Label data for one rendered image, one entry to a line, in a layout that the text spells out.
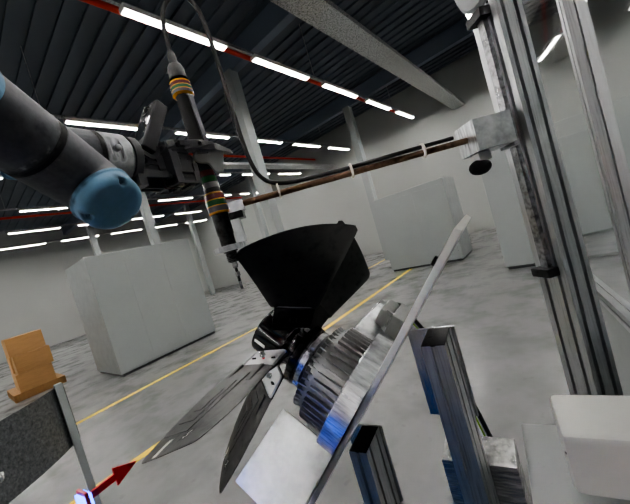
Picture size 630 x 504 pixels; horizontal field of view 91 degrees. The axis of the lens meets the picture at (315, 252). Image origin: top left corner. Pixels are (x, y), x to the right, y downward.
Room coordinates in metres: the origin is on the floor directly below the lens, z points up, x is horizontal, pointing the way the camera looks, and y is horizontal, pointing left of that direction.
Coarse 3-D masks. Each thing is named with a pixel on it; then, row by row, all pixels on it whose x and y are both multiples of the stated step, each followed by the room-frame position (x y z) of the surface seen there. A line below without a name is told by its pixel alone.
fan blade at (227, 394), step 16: (240, 368) 0.64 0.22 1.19; (256, 368) 0.60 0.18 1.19; (224, 384) 0.59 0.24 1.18; (240, 384) 0.56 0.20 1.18; (256, 384) 0.54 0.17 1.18; (208, 400) 0.55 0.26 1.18; (224, 400) 0.52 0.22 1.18; (240, 400) 0.50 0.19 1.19; (192, 416) 0.52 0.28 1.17; (208, 416) 0.48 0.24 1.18; (224, 416) 0.45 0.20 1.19; (176, 432) 0.49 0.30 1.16; (192, 432) 0.45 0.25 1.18; (160, 448) 0.47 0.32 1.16; (176, 448) 0.42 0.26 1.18
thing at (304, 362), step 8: (320, 336) 0.69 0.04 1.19; (328, 336) 0.72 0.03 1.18; (312, 344) 0.67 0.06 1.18; (320, 344) 0.68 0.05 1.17; (312, 352) 0.66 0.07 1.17; (304, 360) 0.65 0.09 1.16; (312, 360) 0.69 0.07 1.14; (304, 368) 0.66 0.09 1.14; (296, 376) 0.66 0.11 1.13; (296, 384) 0.67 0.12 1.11
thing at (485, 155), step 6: (474, 156) 0.71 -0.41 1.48; (480, 156) 0.69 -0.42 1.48; (486, 156) 0.69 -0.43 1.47; (474, 162) 0.70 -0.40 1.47; (480, 162) 0.69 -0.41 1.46; (486, 162) 0.69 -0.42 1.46; (474, 168) 0.69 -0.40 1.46; (480, 168) 0.69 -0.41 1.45; (486, 168) 0.69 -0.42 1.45; (474, 174) 0.70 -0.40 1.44; (480, 174) 0.70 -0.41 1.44
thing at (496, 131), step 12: (504, 108) 0.69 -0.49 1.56; (480, 120) 0.67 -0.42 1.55; (492, 120) 0.67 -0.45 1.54; (504, 120) 0.67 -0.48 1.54; (456, 132) 0.73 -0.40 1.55; (468, 132) 0.69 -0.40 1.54; (480, 132) 0.67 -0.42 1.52; (492, 132) 0.67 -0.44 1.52; (504, 132) 0.67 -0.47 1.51; (516, 132) 0.69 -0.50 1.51; (468, 144) 0.70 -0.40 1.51; (480, 144) 0.67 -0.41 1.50; (492, 144) 0.67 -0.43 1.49; (504, 144) 0.68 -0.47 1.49; (516, 144) 0.69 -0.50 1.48; (468, 156) 0.71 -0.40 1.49
